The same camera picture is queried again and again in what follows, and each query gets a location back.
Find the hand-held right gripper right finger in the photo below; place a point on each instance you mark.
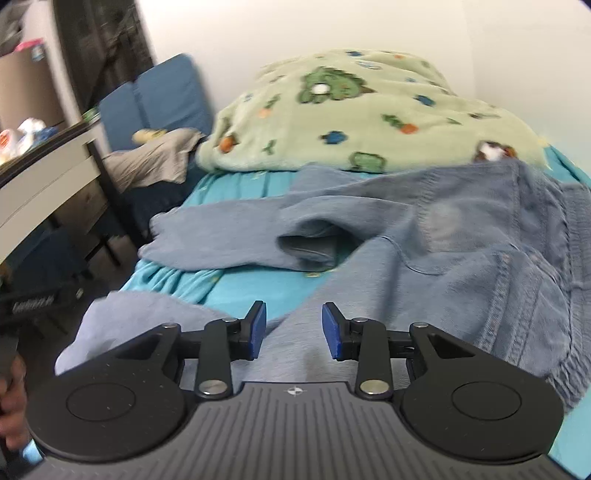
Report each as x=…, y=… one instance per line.
x=330, y=331

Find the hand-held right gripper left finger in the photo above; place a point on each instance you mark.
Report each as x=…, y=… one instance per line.
x=258, y=331

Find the blue denim jeans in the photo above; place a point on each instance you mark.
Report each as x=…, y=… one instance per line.
x=461, y=258

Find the person's left hand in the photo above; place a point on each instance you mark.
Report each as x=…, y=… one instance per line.
x=14, y=406

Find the teal printed bed sheet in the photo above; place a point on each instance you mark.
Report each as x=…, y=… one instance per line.
x=258, y=287

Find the dark blue chair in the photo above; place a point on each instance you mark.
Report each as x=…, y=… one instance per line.
x=41, y=258

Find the white desk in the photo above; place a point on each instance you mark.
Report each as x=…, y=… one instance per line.
x=41, y=175

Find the white bottle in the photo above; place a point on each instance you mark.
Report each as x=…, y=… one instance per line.
x=8, y=145

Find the tissue pack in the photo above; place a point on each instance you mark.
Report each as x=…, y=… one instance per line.
x=34, y=134

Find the grey cloth on chair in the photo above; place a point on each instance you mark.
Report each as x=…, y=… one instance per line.
x=152, y=159

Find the green packet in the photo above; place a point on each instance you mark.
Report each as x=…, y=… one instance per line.
x=91, y=114

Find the yellow bottle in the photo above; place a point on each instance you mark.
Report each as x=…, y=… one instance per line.
x=147, y=135

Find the green printed fleece blanket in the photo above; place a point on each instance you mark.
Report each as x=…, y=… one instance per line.
x=346, y=124

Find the blue folding cushion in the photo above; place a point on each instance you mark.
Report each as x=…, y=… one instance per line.
x=166, y=97

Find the pink item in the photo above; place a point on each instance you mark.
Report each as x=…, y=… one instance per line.
x=28, y=46

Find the dark window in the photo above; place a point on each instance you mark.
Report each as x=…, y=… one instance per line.
x=101, y=50

